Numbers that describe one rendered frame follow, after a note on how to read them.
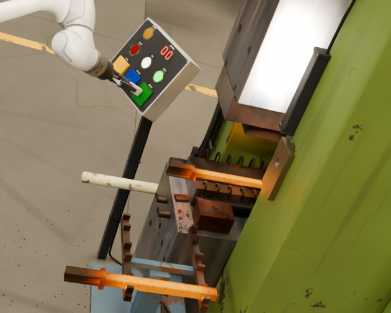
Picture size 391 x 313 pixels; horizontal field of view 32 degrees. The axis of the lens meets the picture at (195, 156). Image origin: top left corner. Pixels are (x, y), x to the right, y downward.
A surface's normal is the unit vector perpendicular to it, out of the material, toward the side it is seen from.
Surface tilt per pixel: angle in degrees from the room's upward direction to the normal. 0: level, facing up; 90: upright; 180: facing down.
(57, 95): 0
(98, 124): 0
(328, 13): 90
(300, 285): 90
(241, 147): 90
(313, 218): 90
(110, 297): 0
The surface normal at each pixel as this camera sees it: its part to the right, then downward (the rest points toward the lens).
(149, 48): -0.54, -0.32
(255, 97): 0.13, 0.59
